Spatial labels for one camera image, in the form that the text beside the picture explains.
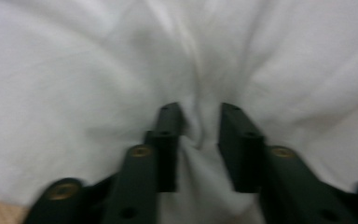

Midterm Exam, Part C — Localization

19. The white tiered skirt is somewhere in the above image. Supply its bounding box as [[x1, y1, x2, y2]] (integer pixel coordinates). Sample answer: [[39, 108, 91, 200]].
[[0, 0, 358, 224]]

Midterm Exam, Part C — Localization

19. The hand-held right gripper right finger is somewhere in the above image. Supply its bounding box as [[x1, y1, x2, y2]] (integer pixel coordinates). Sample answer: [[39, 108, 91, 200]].
[[217, 102, 266, 193]]

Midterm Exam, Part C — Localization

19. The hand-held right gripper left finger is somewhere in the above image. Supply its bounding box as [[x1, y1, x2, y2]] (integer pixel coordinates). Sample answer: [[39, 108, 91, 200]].
[[144, 102, 185, 192]]

